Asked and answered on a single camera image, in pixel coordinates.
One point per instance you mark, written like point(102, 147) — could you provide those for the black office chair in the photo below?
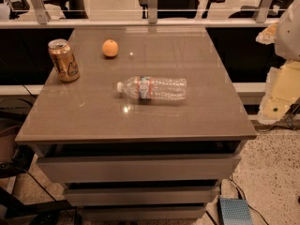
point(269, 8)
point(177, 8)

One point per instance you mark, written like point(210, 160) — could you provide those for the clear plastic water bottle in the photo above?
point(147, 87)

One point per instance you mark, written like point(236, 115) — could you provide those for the black office chair right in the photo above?
point(269, 8)

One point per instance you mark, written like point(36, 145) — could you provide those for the gold soda can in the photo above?
point(63, 60)

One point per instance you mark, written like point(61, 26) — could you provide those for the orange fruit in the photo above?
point(110, 48)

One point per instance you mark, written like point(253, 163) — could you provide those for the blue perforated box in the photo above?
point(234, 212)

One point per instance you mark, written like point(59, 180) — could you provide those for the grey drawer cabinet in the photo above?
point(121, 158)

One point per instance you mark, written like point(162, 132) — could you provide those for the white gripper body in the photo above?
point(289, 35)

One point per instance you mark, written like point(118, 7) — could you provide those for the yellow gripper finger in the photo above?
point(282, 90)
point(267, 35)

